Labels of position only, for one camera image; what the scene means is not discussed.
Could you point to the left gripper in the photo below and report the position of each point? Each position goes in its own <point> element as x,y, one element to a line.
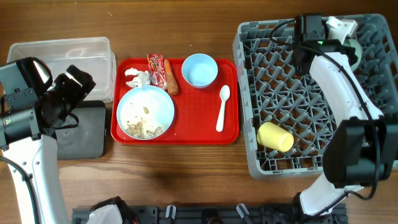
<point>78,91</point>

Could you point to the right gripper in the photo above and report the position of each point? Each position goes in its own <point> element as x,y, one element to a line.
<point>350,51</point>

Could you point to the green bowl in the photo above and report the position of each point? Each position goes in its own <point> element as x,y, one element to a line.
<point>355,58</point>

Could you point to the yellow cup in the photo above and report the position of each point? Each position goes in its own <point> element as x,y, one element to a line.
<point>272,136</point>

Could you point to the white plastic spoon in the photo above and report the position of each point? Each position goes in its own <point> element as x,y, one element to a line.
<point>224,96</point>

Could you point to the light blue bowl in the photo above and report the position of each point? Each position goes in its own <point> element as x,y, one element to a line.
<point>199,70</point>

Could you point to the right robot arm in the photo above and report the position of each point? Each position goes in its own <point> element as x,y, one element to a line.
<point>363,148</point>

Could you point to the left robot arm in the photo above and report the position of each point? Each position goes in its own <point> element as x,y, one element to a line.
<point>33,108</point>

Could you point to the grey dishwasher rack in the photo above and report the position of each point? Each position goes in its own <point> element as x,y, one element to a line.
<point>272,92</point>

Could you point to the clear plastic bin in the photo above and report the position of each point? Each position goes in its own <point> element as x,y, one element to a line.
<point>92,55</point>

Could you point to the black tray bin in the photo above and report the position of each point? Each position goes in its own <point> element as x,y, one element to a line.
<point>87,140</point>

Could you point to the crumpled white tissue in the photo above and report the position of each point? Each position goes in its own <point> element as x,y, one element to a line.
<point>139,78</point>

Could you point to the light blue plate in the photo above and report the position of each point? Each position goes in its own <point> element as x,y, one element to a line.
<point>145,113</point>

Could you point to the red snack wrapper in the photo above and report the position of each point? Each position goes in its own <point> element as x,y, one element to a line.
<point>157,70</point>

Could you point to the orange carrot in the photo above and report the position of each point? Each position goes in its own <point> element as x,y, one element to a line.
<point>172,86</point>

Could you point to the red serving tray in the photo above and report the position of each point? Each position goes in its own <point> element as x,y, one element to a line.
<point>196,110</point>

